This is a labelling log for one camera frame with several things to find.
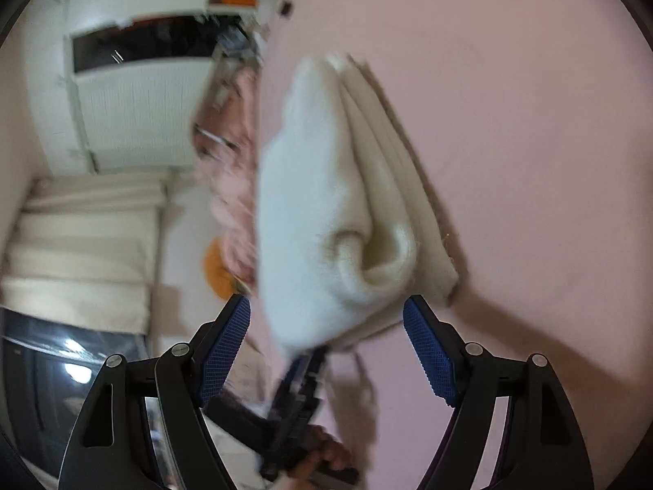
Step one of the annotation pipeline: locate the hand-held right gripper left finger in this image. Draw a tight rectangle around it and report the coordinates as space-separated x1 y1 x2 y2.
57 293 252 490

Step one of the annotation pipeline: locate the pink quilt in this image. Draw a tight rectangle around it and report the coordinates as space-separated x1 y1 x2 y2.
194 69 263 292

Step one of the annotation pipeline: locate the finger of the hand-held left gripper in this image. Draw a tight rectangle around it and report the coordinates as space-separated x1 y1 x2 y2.
278 344 330 405

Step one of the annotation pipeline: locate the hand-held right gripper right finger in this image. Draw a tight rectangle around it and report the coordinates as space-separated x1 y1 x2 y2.
403 294 595 490

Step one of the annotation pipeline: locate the cream curtain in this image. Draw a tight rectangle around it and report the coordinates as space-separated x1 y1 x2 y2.
0 174 169 338

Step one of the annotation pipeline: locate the orange cloth bundle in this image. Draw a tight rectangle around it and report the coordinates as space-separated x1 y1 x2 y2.
203 239 256 299

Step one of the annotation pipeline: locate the white wardrobe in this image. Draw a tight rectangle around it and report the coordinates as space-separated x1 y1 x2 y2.
53 0 287 177

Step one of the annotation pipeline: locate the white knit sweater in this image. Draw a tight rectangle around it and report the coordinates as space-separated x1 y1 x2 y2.
255 52 460 361

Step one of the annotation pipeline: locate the dark glass window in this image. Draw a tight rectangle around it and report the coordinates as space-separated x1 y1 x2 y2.
0 306 154 470

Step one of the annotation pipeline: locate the person's left hand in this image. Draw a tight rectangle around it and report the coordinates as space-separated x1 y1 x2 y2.
286 425 353 479

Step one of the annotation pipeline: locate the pink bed sheet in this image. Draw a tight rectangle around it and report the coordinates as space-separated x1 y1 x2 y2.
224 0 653 490

